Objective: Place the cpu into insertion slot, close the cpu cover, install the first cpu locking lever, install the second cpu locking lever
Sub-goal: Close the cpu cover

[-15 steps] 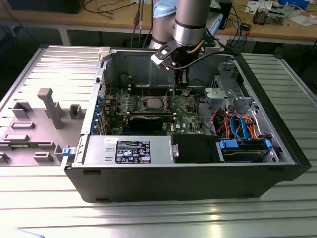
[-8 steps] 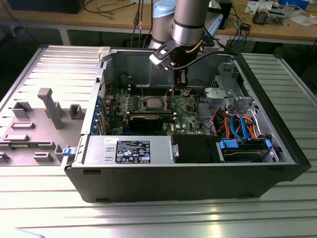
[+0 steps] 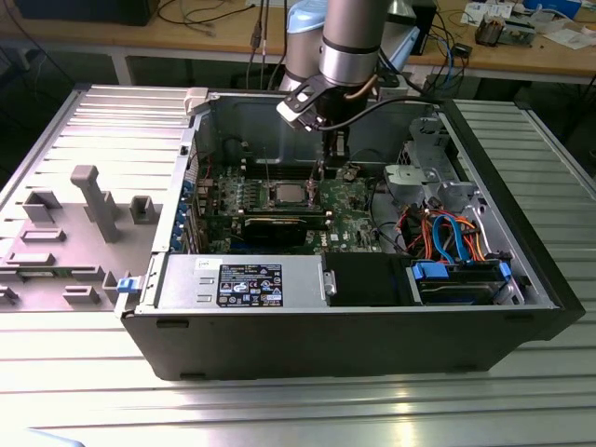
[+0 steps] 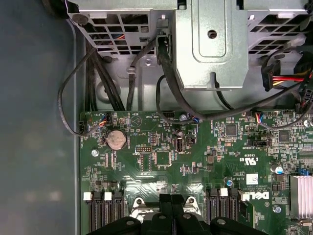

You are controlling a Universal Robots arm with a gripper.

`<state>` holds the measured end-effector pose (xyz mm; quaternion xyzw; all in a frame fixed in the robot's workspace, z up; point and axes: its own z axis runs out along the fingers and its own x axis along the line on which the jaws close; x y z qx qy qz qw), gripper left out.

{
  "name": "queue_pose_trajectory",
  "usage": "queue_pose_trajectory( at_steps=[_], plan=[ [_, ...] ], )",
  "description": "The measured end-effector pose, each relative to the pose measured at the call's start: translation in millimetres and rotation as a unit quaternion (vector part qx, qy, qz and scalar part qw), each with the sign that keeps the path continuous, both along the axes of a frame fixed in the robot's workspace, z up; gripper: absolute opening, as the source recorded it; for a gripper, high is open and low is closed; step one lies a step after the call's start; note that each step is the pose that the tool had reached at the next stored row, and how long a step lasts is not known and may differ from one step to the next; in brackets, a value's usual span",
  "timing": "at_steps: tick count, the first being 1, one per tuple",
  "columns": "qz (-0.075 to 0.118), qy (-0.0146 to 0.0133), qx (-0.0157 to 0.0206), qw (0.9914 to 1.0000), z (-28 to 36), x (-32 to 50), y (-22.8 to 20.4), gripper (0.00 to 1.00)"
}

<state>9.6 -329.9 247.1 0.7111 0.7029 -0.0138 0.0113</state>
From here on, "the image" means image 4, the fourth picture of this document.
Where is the ram stick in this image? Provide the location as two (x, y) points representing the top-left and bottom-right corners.
(238, 189), (255, 232)

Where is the black power connector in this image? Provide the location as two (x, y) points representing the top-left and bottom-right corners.
(261, 58), (313, 93)

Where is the perforated metal drive cage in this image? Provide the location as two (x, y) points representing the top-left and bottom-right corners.
(67, 0), (313, 68)

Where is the cpu socket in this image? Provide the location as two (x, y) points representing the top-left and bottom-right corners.
(129, 195), (203, 222)

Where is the silver chipset heatsink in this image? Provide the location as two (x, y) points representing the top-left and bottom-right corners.
(290, 175), (313, 219)

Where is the thin black cable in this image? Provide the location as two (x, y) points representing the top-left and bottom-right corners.
(156, 74), (196, 124)
(57, 47), (110, 137)

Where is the thick black sleeved cable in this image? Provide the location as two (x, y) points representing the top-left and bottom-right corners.
(155, 34), (313, 118)

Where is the green motherboard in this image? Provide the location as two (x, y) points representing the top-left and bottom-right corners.
(78, 109), (313, 235)

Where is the internal usb port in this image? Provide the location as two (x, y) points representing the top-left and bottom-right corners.
(174, 136), (185, 153)

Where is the grey metal bracket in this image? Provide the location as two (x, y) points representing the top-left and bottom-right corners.
(172, 0), (249, 91)

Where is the silver coin battery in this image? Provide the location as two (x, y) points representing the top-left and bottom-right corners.
(106, 129), (128, 151)

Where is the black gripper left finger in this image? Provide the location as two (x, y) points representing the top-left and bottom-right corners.
(86, 193), (173, 235)

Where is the black pc case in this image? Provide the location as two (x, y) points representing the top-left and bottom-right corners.
(0, 0), (313, 235)

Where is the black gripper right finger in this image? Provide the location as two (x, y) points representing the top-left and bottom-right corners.
(172, 194), (269, 235)

